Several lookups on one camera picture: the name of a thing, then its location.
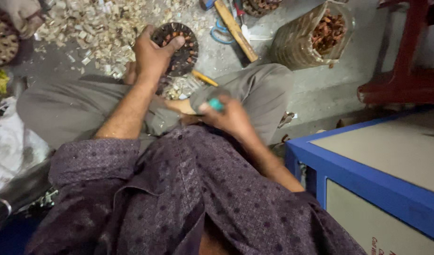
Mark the blue-framed grey machine cabinet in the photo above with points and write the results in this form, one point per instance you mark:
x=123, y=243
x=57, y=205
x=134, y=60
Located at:
x=379, y=166

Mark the person's left hand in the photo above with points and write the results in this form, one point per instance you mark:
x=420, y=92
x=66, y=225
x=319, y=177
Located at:
x=149, y=60

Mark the brown perforated round stator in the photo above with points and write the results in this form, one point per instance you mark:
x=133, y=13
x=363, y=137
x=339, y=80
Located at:
x=3, y=42

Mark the person's grey trousers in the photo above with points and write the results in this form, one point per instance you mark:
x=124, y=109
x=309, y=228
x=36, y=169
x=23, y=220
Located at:
x=75, y=109

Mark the round black motor stator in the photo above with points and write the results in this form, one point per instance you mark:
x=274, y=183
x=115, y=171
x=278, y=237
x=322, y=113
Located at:
x=187, y=56

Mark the small heap of pale scraps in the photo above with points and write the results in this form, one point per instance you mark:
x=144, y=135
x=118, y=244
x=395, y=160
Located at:
x=181, y=87

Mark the person's bare foot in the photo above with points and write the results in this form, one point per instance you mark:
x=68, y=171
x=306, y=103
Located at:
x=180, y=106

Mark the person's right hand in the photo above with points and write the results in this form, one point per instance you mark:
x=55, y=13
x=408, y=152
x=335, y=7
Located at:
x=231, y=118

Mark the large pile of pale scraps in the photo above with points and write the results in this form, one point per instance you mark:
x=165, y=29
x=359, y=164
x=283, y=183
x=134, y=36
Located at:
x=96, y=24

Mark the blue tool head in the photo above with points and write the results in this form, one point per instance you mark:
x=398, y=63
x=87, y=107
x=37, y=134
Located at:
x=207, y=3

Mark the person's purple patterned shirt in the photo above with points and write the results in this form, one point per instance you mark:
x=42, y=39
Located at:
x=185, y=198

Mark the person's right fingers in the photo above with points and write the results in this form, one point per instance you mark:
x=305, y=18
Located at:
x=207, y=110

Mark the red plastic stool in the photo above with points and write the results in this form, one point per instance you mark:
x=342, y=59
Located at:
x=404, y=70

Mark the black metal pipe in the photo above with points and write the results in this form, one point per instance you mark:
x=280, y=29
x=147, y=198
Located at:
x=17, y=193

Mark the white woven sack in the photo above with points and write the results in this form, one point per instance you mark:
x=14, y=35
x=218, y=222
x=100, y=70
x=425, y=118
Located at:
x=11, y=148

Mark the clear bag of copper scraps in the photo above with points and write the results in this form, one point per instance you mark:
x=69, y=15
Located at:
x=302, y=39

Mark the stator with copper windings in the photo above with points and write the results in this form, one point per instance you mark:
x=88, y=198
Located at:
x=261, y=6

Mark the beige sack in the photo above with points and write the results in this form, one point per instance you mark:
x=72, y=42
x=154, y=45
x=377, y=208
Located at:
x=20, y=14

